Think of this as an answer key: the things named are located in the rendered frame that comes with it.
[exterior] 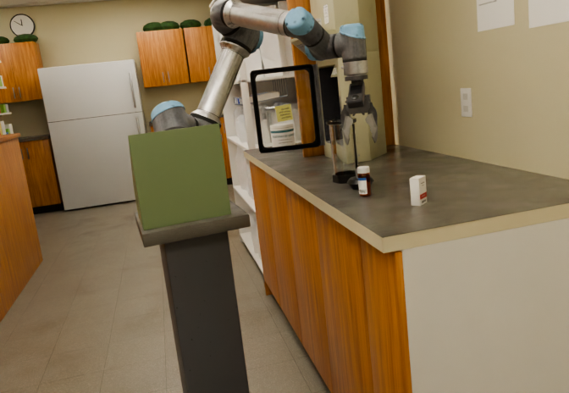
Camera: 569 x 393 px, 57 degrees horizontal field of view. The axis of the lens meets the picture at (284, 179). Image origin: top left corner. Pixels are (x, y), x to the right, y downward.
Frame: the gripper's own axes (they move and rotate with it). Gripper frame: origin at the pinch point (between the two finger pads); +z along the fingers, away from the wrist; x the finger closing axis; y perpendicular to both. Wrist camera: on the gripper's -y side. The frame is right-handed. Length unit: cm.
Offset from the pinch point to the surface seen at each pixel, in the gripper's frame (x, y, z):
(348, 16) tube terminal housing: 7, 65, -44
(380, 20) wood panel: -4, 112, -45
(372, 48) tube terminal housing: -1, 78, -31
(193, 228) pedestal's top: 49, -25, 19
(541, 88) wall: -57, 20, -10
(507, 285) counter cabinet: -37, -29, 36
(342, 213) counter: 5.1, -19.2, 17.7
